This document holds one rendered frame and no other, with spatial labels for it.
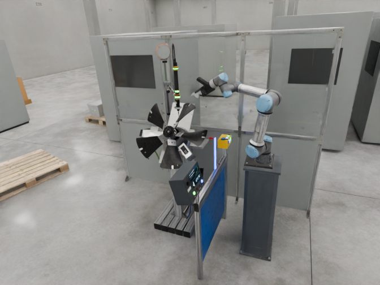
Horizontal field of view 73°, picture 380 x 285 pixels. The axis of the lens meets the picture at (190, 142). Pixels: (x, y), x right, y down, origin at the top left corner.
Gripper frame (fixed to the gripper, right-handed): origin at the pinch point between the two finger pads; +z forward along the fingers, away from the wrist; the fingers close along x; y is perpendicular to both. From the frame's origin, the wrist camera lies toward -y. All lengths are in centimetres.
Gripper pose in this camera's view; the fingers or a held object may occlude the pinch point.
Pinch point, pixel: (194, 93)
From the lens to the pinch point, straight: 234.3
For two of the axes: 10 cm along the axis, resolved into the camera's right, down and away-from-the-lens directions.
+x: 4.9, -4.5, 7.5
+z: -6.9, 3.2, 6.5
